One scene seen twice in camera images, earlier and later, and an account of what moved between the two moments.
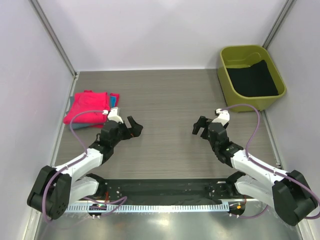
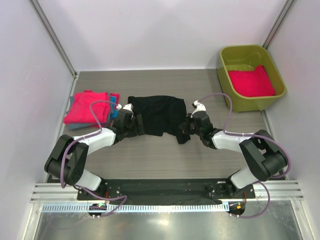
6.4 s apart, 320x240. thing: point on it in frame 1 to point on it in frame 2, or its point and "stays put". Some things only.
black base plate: (159, 190) stays put
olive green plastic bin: (247, 74) stays put
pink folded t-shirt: (87, 101) stays put
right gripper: (202, 120) to (184, 125)
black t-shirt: (255, 80) to (158, 114)
